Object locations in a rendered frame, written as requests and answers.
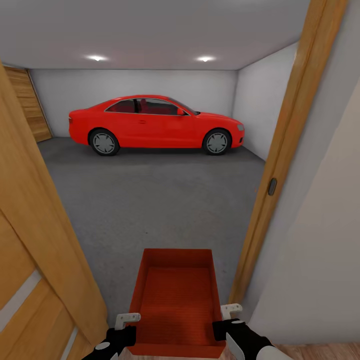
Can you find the car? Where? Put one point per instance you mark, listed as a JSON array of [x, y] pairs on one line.
[[153, 121]]

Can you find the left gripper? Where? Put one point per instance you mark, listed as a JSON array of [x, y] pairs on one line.
[[127, 335]]

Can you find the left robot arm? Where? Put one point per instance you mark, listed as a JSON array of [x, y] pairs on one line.
[[116, 338]]

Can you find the storage box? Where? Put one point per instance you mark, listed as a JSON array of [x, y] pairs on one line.
[[177, 297]]

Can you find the garage door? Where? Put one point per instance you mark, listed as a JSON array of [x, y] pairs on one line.
[[28, 101]]

